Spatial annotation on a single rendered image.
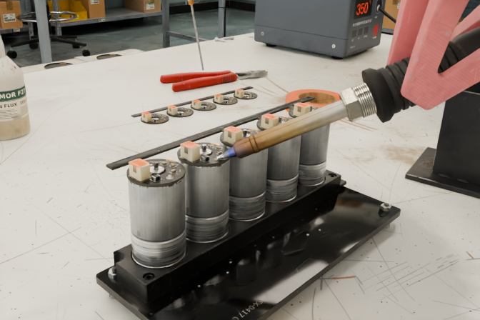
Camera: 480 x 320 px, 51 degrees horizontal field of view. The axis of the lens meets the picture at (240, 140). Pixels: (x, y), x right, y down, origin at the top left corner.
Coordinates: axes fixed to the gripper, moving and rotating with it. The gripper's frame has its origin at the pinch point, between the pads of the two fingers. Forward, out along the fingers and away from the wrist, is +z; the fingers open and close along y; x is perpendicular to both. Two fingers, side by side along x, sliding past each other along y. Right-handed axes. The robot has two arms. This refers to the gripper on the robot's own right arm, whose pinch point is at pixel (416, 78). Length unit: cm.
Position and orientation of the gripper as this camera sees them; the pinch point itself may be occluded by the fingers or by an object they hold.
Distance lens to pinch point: 23.4
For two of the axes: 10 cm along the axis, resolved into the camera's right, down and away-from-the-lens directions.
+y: 0.3, 3.8, -9.2
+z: -5.2, 8.0, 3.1
